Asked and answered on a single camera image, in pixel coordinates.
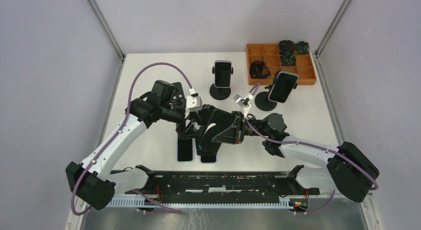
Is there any brown base phone stand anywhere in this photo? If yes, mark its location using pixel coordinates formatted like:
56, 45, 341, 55
171, 82, 186, 106

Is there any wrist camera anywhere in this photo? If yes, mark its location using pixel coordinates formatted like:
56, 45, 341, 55
186, 96, 203, 113
233, 93, 254, 117

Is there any green rolled item middle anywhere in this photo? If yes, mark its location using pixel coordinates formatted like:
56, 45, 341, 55
280, 52, 296, 67

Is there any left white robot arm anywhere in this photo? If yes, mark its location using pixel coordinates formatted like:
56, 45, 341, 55
66, 80, 202, 210

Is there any dark rolled item top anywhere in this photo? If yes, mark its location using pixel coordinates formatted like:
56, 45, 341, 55
278, 40, 295, 55

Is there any white cable duct rail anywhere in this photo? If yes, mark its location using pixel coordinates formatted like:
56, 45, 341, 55
106, 196, 307, 210

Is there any black rolled item in tray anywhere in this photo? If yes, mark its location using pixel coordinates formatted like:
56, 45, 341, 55
249, 61, 271, 79

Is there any black case phone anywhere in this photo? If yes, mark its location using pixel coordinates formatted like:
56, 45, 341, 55
196, 109, 233, 156

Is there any lilac case phone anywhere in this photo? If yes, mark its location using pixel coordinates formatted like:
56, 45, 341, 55
200, 153, 217, 164

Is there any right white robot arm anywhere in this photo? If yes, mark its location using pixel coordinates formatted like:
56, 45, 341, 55
205, 112, 379, 203

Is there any orange compartment tray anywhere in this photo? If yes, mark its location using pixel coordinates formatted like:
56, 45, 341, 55
246, 43, 317, 86

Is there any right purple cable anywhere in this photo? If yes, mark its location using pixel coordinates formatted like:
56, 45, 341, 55
245, 83, 379, 215

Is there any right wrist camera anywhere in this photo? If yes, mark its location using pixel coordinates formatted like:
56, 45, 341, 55
233, 93, 254, 117

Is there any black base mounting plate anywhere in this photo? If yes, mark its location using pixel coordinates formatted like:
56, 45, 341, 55
140, 171, 320, 204

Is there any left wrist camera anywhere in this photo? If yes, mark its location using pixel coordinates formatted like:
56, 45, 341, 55
186, 96, 203, 113

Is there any blue case phone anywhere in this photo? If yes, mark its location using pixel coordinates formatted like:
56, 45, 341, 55
177, 139, 194, 162

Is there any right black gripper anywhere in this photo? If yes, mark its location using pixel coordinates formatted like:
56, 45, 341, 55
210, 111, 271, 145

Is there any green rolled item corner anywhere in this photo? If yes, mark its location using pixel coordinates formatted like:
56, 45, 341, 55
294, 41, 309, 55

